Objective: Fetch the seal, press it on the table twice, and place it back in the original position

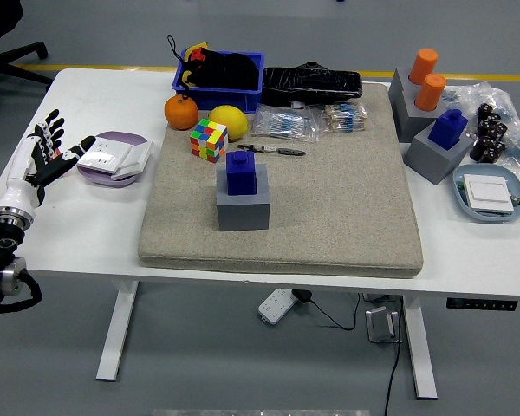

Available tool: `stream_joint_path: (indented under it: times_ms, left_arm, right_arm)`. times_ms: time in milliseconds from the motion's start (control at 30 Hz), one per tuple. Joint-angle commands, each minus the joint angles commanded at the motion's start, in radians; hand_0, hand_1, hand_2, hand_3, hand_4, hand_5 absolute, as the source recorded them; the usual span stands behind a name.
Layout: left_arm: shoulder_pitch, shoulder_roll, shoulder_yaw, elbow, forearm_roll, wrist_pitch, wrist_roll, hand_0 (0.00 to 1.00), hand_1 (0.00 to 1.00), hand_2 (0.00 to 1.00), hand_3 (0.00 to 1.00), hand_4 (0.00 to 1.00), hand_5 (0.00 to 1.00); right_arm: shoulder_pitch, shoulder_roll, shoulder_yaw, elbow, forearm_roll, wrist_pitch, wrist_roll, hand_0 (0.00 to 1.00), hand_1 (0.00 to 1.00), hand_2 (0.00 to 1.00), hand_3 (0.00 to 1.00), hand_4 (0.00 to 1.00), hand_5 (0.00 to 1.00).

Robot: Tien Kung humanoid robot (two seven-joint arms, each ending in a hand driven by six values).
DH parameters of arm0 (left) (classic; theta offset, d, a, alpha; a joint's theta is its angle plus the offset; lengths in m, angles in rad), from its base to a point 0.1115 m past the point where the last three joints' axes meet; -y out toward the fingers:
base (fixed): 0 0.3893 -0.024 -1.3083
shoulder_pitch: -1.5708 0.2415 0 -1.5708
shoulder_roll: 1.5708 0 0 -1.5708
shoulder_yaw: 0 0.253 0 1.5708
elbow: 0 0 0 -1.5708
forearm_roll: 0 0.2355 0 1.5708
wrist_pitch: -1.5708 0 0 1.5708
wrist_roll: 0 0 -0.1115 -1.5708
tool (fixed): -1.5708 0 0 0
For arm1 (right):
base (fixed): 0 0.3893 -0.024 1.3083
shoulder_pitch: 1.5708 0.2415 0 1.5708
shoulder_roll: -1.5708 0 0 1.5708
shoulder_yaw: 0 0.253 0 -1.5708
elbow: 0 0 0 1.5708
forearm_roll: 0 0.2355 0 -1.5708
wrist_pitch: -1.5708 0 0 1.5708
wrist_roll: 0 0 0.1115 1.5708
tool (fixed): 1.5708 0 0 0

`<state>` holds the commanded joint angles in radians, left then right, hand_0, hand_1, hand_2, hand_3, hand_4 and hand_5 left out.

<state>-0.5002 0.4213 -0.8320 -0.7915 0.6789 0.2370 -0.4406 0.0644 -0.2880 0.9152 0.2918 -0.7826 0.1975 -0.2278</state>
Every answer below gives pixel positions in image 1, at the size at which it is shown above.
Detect silver metal stand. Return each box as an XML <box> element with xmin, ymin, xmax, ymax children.
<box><xmin>364</xmin><ymin>305</ymin><xmax>403</xmax><ymax>344</ymax></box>

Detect grey seal holder block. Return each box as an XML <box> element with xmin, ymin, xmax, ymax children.
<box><xmin>216</xmin><ymin>163</ymin><xmax>271</xmax><ymax>232</ymax></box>
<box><xmin>403</xmin><ymin>122</ymin><xmax>475</xmax><ymax>186</ymax></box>

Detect white switch panel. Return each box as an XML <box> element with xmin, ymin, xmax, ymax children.
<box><xmin>111</xmin><ymin>140</ymin><xmax>155</xmax><ymax>182</ymax></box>
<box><xmin>462</xmin><ymin>173</ymin><xmax>515</xmax><ymax>214</ymax></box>

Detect light blue plate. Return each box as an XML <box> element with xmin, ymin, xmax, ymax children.
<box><xmin>452</xmin><ymin>163</ymin><xmax>520</xmax><ymax>224</ymax></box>

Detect yellow lemon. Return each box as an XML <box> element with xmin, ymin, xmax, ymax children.
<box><xmin>209</xmin><ymin>104</ymin><xmax>249</xmax><ymax>139</ymax></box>

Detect orange cylinder seal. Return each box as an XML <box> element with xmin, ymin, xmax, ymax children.
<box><xmin>414</xmin><ymin>73</ymin><xmax>447</xmax><ymax>111</ymax></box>
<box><xmin>408</xmin><ymin>48</ymin><xmax>439</xmax><ymax>86</ymax></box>

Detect purple plate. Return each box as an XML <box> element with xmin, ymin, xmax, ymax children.
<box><xmin>76</xmin><ymin>130</ymin><xmax>153</xmax><ymax>188</ymax></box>

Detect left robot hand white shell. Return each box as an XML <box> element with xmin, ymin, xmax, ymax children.
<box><xmin>0</xmin><ymin>108</ymin><xmax>97</xmax><ymax>213</ymax></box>

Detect black cord loop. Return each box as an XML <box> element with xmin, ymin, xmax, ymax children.
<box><xmin>166</xmin><ymin>34</ymin><xmax>191</xmax><ymax>101</ymax></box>

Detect white table leg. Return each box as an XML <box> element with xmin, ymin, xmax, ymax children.
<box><xmin>95</xmin><ymin>280</ymin><xmax>139</xmax><ymax>382</ymax></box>
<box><xmin>401</xmin><ymin>296</ymin><xmax>439</xmax><ymax>400</ymax></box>

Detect blue seal stamp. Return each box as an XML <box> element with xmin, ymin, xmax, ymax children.
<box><xmin>224</xmin><ymin>150</ymin><xmax>260</xmax><ymax>197</ymax></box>
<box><xmin>427</xmin><ymin>108</ymin><xmax>468</xmax><ymax>152</ymax></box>

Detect black table control panel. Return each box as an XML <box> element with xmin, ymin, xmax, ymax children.
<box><xmin>445</xmin><ymin>296</ymin><xmax>517</xmax><ymax>312</ymax></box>

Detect grey-brown mat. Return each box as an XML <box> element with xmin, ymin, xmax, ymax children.
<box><xmin>137</xmin><ymin>82</ymin><xmax>424</xmax><ymax>279</ymax></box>

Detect bag of tan resistors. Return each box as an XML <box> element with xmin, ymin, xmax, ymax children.
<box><xmin>320</xmin><ymin>102</ymin><xmax>368</xmax><ymax>133</ymax></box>

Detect white wall socket panel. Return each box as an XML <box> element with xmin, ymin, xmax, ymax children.
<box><xmin>76</xmin><ymin>137</ymin><xmax>133</xmax><ymax>173</ymax></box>

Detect large bright puzzle cube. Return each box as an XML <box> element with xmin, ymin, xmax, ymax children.
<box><xmin>189</xmin><ymin>118</ymin><xmax>230</xmax><ymax>164</ymax></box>

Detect clear plastic bags of parts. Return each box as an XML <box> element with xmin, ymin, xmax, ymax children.
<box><xmin>441</xmin><ymin>81</ymin><xmax>520</xmax><ymax>226</ymax></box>

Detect black pouch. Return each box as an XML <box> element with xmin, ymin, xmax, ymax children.
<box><xmin>181</xmin><ymin>49</ymin><xmax>261</xmax><ymax>92</ymax></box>

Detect yellow and red tool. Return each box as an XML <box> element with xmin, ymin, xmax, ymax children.
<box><xmin>181</xmin><ymin>41</ymin><xmax>210</xmax><ymax>62</ymax></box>

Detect black plug and cable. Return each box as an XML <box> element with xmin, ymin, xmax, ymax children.
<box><xmin>292</xmin><ymin>289</ymin><xmax>404</xmax><ymax>416</ymax></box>

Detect orange fruit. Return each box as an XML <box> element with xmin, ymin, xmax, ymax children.
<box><xmin>163</xmin><ymin>94</ymin><xmax>199</xmax><ymax>131</ymax></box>

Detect white power strip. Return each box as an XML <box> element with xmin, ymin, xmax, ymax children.
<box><xmin>257</xmin><ymin>288</ymin><xmax>299</xmax><ymax>325</ymax></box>

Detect bag of blue resistors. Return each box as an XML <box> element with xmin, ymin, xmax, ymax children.
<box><xmin>250</xmin><ymin>105</ymin><xmax>321</xmax><ymax>143</ymax></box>

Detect black and silver pen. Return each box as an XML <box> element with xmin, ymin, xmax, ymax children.
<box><xmin>237</xmin><ymin>143</ymin><xmax>307</xmax><ymax>156</ymax></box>

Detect blue plastic bin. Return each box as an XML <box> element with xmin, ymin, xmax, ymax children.
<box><xmin>172</xmin><ymin>49</ymin><xmax>266</xmax><ymax>114</ymax></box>

